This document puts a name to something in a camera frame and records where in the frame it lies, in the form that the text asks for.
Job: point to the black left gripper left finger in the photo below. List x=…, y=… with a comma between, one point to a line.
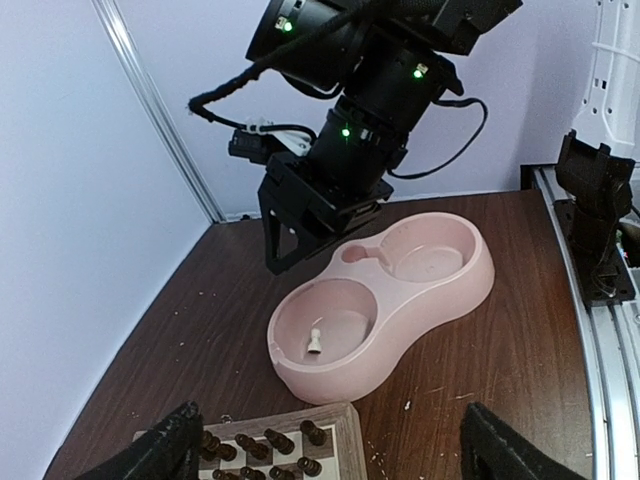
x=169, y=450

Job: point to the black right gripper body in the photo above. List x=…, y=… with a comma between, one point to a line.
x=381, y=64

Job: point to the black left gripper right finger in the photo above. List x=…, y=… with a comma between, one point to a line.
x=491, y=449

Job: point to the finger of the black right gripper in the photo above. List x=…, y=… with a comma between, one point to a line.
x=291, y=238

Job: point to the white chess pawn final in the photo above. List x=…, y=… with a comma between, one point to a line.
x=314, y=346

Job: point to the wooden chess board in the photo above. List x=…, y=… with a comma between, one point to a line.
x=318, y=443

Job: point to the pink double pet bowl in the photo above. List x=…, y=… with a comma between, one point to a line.
x=377, y=296

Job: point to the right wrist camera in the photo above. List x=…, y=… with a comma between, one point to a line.
x=257, y=142

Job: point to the aluminium front rail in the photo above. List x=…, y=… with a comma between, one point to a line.
x=610, y=340

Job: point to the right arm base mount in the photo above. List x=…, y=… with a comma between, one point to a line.
x=600, y=225

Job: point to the right aluminium frame post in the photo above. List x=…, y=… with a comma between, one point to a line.
x=114, y=24

